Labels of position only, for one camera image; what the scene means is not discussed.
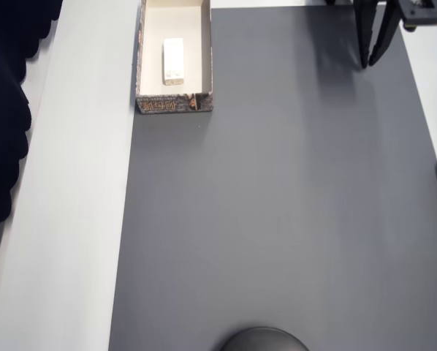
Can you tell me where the bark-patterned open cardboard box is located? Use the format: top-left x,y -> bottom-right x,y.
134,0 -> 215,116

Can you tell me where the grey table mat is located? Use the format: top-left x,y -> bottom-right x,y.
107,5 -> 437,351

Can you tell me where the black round-base stand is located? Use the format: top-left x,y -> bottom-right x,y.
218,316 -> 311,351

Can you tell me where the white rectangular block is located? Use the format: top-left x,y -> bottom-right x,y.
162,37 -> 186,87

